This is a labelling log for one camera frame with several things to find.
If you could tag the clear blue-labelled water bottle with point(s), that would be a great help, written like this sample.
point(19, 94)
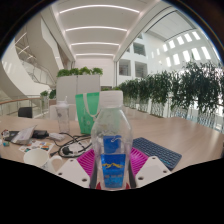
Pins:
point(111, 133)

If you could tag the green plants atop cabinet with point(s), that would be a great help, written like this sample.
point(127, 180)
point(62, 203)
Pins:
point(80, 71)

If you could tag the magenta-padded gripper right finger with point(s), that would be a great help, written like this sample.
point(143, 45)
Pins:
point(151, 170)

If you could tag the clear plastic tumbler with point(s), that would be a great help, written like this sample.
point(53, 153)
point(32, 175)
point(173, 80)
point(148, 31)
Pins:
point(62, 116)

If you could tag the colourful sticker sheet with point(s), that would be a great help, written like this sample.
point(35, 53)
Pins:
point(36, 145)

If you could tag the white cabinet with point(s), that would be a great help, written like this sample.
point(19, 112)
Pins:
point(78, 84)

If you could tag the glass railing with wooden handrail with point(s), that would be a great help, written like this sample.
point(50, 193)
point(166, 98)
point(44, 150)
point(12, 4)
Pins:
point(13, 105)

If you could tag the black pouch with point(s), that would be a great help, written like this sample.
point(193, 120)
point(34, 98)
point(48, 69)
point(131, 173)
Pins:
point(40, 134)

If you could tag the open magazine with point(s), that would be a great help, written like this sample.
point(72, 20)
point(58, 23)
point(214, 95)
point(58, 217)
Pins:
point(25, 135)

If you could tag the black chair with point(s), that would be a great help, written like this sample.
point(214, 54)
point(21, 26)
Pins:
point(25, 112)

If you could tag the white charger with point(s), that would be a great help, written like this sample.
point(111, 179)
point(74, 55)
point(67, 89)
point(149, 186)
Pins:
point(56, 136)

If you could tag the potted plants in brown planter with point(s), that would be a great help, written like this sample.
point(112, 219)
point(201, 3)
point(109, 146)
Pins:
point(48, 94)

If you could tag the small teal object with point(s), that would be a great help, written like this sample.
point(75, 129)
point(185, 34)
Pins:
point(5, 144)

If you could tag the green tote bag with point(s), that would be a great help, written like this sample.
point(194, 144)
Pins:
point(85, 115)

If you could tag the ceiling light strips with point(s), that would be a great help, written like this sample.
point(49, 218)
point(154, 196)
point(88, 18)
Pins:
point(95, 28)

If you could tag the white mug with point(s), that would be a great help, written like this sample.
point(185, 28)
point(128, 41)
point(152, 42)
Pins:
point(38, 158)

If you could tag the row of green hedge plants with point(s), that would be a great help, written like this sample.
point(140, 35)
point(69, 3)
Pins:
point(173, 86)

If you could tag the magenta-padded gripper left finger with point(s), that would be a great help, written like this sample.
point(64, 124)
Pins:
point(71, 171)

